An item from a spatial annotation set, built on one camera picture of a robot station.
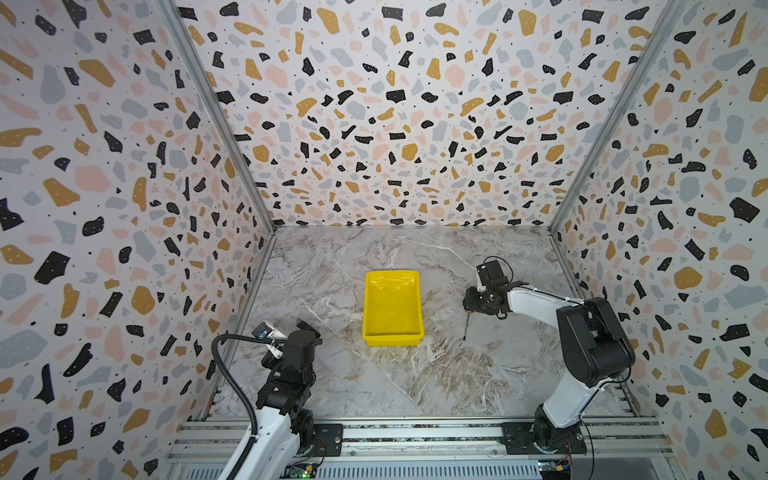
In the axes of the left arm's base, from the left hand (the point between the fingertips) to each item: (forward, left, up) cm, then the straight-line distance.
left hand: (291, 328), depth 81 cm
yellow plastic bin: (+10, -27, -12) cm, 31 cm away
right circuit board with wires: (-32, -65, -12) cm, 74 cm away
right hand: (+14, -51, -8) cm, 53 cm away
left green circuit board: (-31, -4, -12) cm, 33 cm away
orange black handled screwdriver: (+10, -52, -11) cm, 54 cm away
